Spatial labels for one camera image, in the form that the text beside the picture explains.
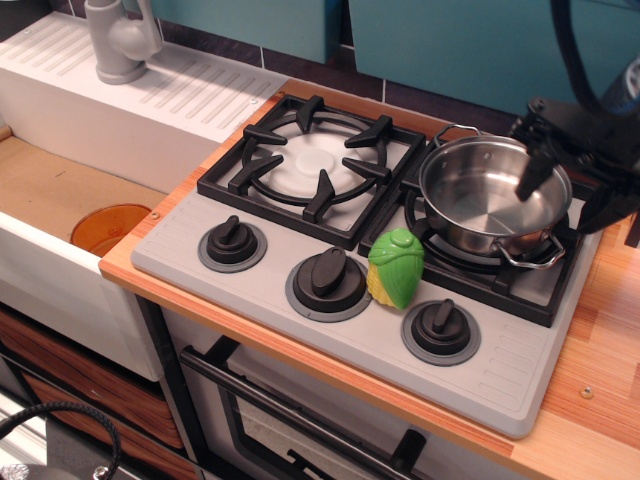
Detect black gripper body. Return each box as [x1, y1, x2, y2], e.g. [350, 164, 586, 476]
[510, 97, 639, 185]

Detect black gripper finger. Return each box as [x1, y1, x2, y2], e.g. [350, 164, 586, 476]
[577, 182, 639, 234]
[515, 147, 556, 202]

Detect stainless steel pot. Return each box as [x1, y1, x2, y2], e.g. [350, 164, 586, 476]
[418, 124, 573, 269]

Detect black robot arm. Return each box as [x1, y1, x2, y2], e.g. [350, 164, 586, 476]
[512, 1, 639, 233]

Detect green yellow toy corncob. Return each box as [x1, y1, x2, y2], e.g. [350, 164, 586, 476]
[366, 228, 424, 310]

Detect black right stove knob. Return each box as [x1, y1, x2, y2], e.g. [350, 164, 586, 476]
[401, 299, 481, 367]

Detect black stove knob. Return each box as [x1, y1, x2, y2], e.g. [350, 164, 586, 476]
[198, 215, 268, 274]
[285, 247, 372, 323]
[401, 299, 481, 367]

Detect grey toy stove top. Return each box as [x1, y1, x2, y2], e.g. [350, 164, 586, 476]
[131, 178, 600, 438]

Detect black middle stove knob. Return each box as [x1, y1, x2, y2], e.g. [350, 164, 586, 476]
[285, 247, 372, 323]

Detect black left stove knob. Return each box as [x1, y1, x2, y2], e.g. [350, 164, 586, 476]
[198, 215, 268, 274]

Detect black right burner grate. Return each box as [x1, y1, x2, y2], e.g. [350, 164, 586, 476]
[358, 140, 586, 327]

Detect black burner grate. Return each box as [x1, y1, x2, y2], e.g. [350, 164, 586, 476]
[358, 140, 586, 327]
[197, 95, 426, 250]

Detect black left burner grate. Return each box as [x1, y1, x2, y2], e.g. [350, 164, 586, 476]
[197, 95, 426, 250]

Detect grey toy faucet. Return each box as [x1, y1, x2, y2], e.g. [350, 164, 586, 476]
[84, 0, 162, 85]

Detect orange plastic plate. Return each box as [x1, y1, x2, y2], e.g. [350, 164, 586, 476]
[70, 203, 151, 257]

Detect white toy sink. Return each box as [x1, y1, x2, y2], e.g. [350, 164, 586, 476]
[1, 13, 285, 381]

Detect wooden drawer fronts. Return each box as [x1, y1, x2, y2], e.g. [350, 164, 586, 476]
[1, 305, 199, 479]

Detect oven door with black handle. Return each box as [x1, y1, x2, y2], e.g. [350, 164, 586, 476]
[179, 336, 427, 479]

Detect black braided cable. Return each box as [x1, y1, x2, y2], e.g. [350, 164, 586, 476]
[0, 400, 123, 480]

